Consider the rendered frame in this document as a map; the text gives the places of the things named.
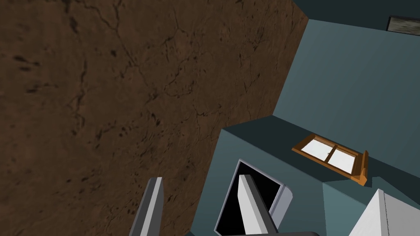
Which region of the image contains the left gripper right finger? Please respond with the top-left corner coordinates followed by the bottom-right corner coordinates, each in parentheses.
top-left (237, 174), bottom-right (279, 235)

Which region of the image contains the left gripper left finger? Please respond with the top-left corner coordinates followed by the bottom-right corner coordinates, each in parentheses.
top-left (128, 177), bottom-right (164, 236)

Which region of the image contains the wooden framed window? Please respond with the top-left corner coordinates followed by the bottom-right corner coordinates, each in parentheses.
top-left (291, 134), bottom-right (370, 187)

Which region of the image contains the framed wall picture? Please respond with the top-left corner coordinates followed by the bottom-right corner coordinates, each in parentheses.
top-left (386, 15), bottom-right (420, 35)

